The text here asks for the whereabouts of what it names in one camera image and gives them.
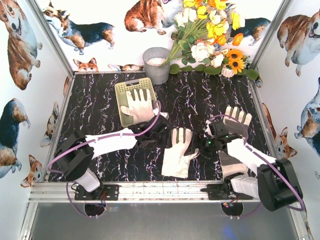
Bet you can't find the white work glove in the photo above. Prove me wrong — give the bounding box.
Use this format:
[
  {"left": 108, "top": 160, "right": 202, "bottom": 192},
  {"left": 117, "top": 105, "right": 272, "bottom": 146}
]
[{"left": 161, "top": 127, "right": 199, "bottom": 179}]

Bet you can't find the white grey glove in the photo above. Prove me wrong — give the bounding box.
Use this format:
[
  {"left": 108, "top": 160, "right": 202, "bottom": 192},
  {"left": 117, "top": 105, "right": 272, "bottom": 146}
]
[
  {"left": 218, "top": 151, "right": 249, "bottom": 178},
  {"left": 223, "top": 106, "right": 252, "bottom": 139},
  {"left": 120, "top": 89, "right": 159, "bottom": 125}
]

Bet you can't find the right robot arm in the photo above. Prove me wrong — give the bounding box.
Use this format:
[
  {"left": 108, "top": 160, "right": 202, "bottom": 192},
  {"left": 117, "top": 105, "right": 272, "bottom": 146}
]
[{"left": 184, "top": 121, "right": 306, "bottom": 212}]

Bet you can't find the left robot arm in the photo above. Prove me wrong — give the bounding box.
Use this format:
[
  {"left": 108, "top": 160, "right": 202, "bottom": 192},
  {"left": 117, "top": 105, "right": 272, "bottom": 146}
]
[{"left": 52, "top": 115, "right": 172, "bottom": 194}]

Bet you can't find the yellow-green storage basket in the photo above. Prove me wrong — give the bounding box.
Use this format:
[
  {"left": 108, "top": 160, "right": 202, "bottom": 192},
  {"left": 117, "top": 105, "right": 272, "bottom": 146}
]
[{"left": 114, "top": 77, "right": 160, "bottom": 128}]

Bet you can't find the grey metal bucket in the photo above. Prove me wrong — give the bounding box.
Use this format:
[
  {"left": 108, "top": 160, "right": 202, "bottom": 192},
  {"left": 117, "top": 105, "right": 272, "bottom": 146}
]
[{"left": 142, "top": 47, "right": 170, "bottom": 85}]

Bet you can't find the artificial flower bouquet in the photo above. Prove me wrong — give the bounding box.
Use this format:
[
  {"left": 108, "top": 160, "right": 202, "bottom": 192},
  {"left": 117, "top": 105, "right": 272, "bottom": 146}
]
[{"left": 166, "top": 0, "right": 267, "bottom": 80}]

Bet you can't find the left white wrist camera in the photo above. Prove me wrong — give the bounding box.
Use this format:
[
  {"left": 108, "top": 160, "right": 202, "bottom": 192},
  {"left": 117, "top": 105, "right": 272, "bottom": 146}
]
[{"left": 160, "top": 112, "right": 169, "bottom": 120}]

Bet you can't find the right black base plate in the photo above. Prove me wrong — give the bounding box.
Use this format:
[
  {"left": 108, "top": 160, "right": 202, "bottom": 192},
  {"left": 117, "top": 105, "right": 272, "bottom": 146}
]
[{"left": 200, "top": 184, "right": 254, "bottom": 200}]

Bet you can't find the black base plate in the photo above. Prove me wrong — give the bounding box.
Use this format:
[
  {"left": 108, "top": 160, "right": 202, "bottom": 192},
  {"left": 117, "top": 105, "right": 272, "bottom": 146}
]
[
  {"left": 74, "top": 184, "right": 120, "bottom": 201},
  {"left": 200, "top": 184, "right": 254, "bottom": 200}
]

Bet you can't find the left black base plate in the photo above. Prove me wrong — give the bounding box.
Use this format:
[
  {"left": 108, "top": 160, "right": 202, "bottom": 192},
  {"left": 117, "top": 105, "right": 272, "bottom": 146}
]
[{"left": 74, "top": 184, "right": 120, "bottom": 201}]

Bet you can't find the aluminium front rail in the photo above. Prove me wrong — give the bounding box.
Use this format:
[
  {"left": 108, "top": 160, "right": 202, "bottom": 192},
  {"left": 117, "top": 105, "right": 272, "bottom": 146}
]
[{"left": 28, "top": 181, "right": 300, "bottom": 203}]

